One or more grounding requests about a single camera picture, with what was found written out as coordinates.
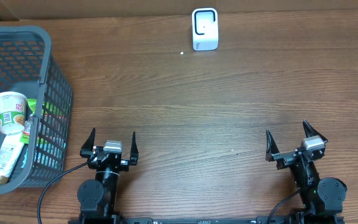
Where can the white conditioner tube gold cap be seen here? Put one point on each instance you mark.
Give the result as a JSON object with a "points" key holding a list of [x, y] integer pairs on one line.
{"points": [[10, 151]]}

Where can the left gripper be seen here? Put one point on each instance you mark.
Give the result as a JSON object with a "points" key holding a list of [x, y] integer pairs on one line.
{"points": [[123, 165]]}

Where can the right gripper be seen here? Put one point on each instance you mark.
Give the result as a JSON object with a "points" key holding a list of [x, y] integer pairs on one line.
{"points": [[285, 158]]}

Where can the green snack bag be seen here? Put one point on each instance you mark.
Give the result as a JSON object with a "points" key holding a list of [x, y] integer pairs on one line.
{"points": [[32, 103]]}

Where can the grey plastic shopping basket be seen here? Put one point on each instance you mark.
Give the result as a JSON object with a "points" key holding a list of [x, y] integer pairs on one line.
{"points": [[28, 67]]}

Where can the teal snack packet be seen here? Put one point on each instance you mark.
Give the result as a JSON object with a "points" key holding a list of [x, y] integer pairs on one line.
{"points": [[24, 161]]}

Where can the white barcode scanner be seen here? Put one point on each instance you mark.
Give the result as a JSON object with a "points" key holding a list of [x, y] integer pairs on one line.
{"points": [[205, 32]]}

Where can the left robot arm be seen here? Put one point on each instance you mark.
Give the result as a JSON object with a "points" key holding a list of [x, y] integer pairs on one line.
{"points": [[97, 196]]}

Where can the instant noodle cup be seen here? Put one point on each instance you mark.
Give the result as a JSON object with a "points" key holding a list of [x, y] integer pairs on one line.
{"points": [[12, 112]]}

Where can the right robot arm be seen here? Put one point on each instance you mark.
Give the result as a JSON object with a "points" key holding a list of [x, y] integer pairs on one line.
{"points": [[321, 198]]}

